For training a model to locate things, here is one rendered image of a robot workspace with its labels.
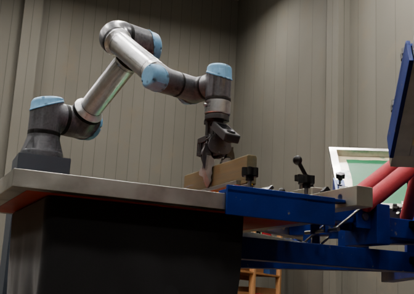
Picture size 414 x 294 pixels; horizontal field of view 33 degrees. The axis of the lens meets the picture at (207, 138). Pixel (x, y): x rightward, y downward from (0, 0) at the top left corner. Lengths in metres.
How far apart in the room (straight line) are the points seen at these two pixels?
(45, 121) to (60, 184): 1.04
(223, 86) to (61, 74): 10.18
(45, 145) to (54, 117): 0.11
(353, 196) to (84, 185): 0.67
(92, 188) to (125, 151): 10.56
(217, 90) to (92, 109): 0.69
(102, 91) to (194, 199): 0.99
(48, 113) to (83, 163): 9.33
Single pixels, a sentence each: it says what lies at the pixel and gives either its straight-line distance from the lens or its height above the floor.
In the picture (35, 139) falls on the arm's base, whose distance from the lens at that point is 2.50.
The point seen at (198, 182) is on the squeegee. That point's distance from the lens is 2.02.
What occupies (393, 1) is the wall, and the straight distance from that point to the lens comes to 9.06.
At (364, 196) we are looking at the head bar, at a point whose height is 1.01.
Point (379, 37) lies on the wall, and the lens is 9.14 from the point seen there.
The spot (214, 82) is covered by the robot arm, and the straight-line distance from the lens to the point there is 1.98.
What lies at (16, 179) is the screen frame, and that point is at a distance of 1.47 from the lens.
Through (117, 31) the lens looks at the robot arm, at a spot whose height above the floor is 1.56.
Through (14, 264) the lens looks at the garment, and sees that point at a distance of 1.85.
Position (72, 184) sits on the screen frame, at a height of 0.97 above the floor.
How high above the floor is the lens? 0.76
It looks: 13 degrees up
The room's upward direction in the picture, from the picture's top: 3 degrees clockwise
